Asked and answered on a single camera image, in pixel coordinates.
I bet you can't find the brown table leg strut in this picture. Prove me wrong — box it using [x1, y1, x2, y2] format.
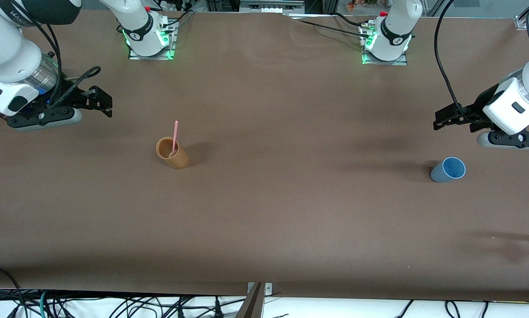
[235, 283, 265, 318]

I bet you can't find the brown bamboo cup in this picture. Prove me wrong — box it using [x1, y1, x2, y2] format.
[155, 137, 189, 170]

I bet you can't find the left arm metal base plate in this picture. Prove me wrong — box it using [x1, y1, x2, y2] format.
[361, 23, 408, 66]

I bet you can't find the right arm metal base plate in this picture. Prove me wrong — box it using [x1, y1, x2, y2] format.
[128, 20, 178, 61]

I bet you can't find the aluminium frame profile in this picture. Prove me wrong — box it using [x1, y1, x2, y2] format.
[514, 0, 529, 30]

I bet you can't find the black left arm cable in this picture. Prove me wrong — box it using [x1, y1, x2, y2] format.
[434, 0, 484, 127]

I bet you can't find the blue cup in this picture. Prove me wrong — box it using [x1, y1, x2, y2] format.
[430, 157, 467, 183]

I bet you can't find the black table cable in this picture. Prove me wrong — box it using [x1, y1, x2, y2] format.
[332, 12, 370, 29]
[287, 17, 371, 39]

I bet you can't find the metal table edge bracket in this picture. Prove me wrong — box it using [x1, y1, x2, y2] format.
[247, 282, 273, 297]

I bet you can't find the grey background device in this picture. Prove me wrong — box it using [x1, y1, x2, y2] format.
[239, 0, 306, 14]

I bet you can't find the black floor cable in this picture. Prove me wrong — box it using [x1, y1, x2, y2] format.
[0, 266, 29, 318]

